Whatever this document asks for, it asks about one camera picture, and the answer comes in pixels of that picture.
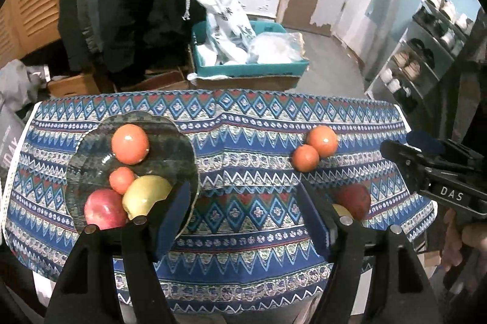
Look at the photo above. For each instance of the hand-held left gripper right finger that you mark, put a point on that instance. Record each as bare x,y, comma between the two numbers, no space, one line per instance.
315,217

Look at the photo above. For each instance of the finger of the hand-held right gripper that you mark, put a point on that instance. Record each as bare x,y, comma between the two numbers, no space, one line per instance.
413,153

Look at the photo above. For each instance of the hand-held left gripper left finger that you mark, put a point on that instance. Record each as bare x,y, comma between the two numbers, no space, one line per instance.
175,210

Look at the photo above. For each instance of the yellow apple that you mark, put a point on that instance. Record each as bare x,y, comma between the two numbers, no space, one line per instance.
341,210
146,194

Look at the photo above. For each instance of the red apple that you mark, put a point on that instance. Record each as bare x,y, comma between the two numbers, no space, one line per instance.
104,209
354,200

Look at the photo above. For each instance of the dark green glass plate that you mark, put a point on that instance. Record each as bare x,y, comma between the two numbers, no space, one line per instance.
167,156

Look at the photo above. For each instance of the small orange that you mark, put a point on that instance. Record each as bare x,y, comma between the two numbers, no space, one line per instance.
121,180
305,158

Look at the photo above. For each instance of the medium orange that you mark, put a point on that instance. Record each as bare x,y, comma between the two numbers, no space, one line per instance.
322,141

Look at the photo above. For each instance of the large orange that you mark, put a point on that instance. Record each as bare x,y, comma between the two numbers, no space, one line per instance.
130,143

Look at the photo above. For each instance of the person's right hand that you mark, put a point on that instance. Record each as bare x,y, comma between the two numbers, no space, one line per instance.
475,236

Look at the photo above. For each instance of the blue patterned tablecloth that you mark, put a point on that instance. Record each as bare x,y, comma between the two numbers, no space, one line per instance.
247,172

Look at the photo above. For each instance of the rows of shoes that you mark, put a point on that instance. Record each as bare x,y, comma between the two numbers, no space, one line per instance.
411,67

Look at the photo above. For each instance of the grey metal shoe rack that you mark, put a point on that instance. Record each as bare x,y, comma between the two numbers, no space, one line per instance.
388,65

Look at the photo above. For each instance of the flat cardboard box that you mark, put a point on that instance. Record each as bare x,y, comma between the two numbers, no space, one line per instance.
159,80

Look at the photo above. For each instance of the brown cardboard box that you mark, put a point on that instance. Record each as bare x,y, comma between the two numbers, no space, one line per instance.
247,82

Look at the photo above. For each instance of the teal box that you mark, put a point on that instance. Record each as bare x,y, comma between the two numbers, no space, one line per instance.
247,70

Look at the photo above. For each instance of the clear plastic bag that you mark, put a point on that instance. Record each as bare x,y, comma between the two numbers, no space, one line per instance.
274,48

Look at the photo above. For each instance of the grey clothing pile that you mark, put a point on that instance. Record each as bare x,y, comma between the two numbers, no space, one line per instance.
19,80

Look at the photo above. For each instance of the white printed plastic bag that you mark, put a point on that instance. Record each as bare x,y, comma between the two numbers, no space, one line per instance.
224,12

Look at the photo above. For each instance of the black coat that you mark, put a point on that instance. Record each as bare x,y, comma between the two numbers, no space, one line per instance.
133,4

